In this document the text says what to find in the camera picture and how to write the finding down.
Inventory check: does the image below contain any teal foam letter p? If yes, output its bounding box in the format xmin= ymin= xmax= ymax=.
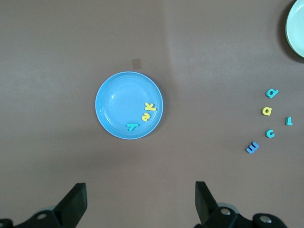
xmin=265 ymin=88 xmax=279 ymax=99

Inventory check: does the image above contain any pale green plate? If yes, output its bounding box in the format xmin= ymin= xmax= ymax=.
xmin=285 ymin=0 xmax=304 ymax=58

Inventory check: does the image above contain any blue plate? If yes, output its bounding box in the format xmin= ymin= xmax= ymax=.
xmin=95 ymin=71 xmax=164 ymax=140

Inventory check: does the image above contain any blue foam letter E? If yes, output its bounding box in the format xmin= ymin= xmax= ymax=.
xmin=245 ymin=141 xmax=260 ymax=154

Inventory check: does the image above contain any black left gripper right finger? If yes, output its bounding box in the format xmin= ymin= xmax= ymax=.
xmin=193 ymin=181 xmax=240 ymax=228

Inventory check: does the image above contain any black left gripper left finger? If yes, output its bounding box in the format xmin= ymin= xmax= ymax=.
xmin=52 ymin=182 xmax=87 ymax=228

